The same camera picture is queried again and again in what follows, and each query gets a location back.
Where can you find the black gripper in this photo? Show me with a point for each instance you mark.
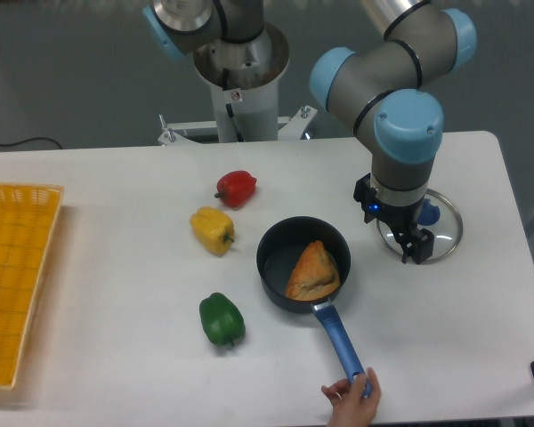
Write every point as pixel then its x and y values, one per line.
pixel 399 210

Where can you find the glass pot lid blue knob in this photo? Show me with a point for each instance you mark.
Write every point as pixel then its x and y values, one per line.
pixel 439 216

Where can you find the black pot blue handle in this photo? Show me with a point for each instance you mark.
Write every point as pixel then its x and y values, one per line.
pixel 278 253

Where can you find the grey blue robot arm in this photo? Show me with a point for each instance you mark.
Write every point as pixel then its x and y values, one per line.
pixel 378 95

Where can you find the person's hand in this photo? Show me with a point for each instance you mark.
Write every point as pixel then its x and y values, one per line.
pixel 354 404

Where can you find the triangular puff pastry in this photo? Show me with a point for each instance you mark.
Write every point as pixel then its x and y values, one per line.
pixel 314 276

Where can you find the red bell pepper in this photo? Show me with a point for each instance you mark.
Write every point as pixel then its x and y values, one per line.
pixel 234 189

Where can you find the yellow bell pepper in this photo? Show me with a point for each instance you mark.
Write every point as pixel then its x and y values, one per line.
pixel 213 229

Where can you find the green bell pepper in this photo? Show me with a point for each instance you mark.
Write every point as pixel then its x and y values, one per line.
pixel 221 320

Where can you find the yellow woven basket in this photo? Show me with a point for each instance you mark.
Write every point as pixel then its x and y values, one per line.
pixel 28 217

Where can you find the white metal base frame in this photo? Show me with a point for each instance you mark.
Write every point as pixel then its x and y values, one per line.
pixel 295 128

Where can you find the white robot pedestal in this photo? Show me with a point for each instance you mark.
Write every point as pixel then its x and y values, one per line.
pixel 243 80

